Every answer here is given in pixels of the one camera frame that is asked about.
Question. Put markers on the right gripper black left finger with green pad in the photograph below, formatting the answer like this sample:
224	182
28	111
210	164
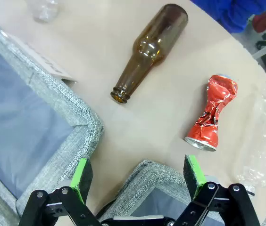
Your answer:
78	179

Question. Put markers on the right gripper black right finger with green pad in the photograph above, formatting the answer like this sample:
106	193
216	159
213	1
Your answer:
193	174

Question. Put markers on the crushed red soda can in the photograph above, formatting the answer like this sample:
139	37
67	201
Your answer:
208	131

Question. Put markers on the large clear plastic bottle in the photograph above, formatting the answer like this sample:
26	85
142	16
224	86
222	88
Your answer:
265	141

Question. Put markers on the brown glass beer bottle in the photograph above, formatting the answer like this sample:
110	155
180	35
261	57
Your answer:
152	47

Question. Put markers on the clear plastic bottle pink label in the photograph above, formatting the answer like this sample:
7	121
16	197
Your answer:
43	10

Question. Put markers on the grey fabric basket for cans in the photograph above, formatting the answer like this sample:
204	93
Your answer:
152	179

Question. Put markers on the grey fabric basket for plastic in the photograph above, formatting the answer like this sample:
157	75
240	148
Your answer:
52	94

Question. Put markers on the white printed paper card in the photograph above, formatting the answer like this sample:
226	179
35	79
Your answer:
41	61

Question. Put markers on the person in blue hoodie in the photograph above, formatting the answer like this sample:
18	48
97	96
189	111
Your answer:
232	11

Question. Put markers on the red bag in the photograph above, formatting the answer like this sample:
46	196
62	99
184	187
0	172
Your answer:
265	21

